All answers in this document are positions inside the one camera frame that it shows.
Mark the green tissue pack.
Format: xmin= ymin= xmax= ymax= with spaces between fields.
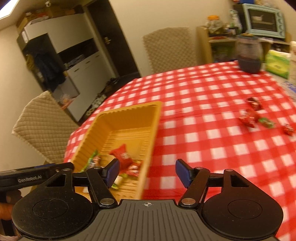
xmin=265 ymin=49 xmax=291 ymax=79

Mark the beige quilted chair back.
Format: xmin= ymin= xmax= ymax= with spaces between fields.
xmin=142 ymin=27 xmax=197 ymax=74

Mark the green candy packet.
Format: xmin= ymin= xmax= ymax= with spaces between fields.
xmin=258 ymin=117 xmax=276 ymax=128

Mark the person's left hand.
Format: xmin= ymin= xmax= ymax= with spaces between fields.
xmin=0 ymin=189 xmax=23 ymax=219

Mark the large red candy packet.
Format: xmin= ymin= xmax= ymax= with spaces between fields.
xmin=108 ymin=144 xmax=133 ymax=171

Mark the dark glass jar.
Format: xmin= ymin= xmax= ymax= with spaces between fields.
xmin=236 ymin=33 xmax=264 ymax=74

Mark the blue white flat packet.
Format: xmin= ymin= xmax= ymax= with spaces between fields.
xmin=281 ymin=81 xmax=296 ymax=93

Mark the dark hanging jacket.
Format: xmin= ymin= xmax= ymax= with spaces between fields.
xmin=25 ymin=52 xmax=66 ymax=92

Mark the light blue toaster oven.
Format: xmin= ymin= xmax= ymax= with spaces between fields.
xmin=241 ymin=2 xmax=286 ymax=39

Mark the plastic jar orange lid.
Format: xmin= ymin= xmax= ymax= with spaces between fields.
xmin=206 ymin=15 xmax=224 ymax=35

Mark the row of shoes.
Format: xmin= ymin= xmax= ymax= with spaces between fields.
xmin=85 ymin=79 xmax=121 ymax=117

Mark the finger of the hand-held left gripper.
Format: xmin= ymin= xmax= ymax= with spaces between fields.
xmin=35 ymin=162 xmax=75 ymax=173

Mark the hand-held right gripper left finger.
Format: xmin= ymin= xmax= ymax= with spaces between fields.
xmin=43 ymin=159 xmax=121 ymax=208

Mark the green white snack bar packet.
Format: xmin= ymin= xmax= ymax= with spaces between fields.
xmin=80 ymin=150 xmax=102 ymax=172

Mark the white cabinet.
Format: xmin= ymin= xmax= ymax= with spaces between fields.
xmin=16 ymin=11 xmax=121 ymax=124

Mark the red checked tablecloth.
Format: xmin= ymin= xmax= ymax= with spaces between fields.
xmin=63 ymin=61 xmax=296 ymax=241

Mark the yellow plastic tray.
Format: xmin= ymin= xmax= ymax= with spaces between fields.
xmin=69 ymin=101 xmax=162 ymax=200

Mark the wooden shelf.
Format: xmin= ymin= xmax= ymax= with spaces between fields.
xmin=196 ymin=25 xmax=292 ymax=65

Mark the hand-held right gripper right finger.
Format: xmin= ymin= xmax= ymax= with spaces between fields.
xmin=175 ymin=159 xmax=251 ymax=207

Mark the dark door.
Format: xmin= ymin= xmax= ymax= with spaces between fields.
xmin=88 ymin=0 xmax=142 ymax=78

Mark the small red candy packet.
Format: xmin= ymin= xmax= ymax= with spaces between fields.
xmin=283 ymin=124 xmax=295 ymax=136

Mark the ceiling light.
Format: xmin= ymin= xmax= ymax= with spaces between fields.
xmin=0 ymin=0 xmax=24 ymax=19

